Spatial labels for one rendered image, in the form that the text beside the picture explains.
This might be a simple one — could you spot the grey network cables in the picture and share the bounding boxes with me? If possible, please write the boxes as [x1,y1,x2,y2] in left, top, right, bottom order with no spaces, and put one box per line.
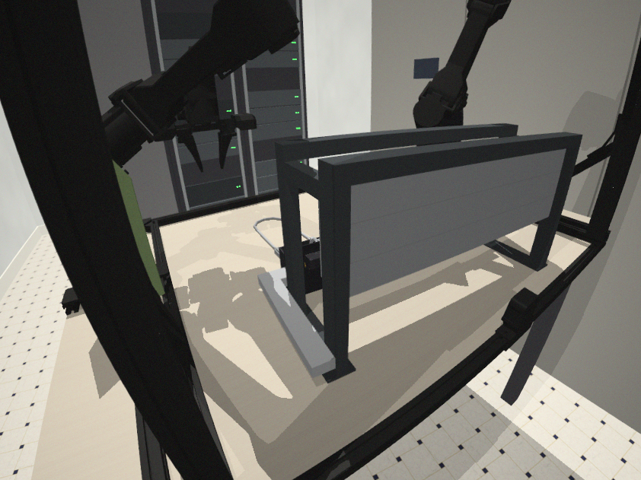
[254,217,314,257]

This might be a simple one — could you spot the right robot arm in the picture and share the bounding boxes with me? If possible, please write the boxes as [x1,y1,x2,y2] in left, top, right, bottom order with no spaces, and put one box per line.
[413,0,511,129]

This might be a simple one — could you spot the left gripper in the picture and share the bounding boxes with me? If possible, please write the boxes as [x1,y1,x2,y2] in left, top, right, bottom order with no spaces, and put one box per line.
[155,87,257,172]

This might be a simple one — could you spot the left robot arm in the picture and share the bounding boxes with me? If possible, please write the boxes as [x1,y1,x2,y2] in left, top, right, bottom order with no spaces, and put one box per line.
[102,0,300,168]

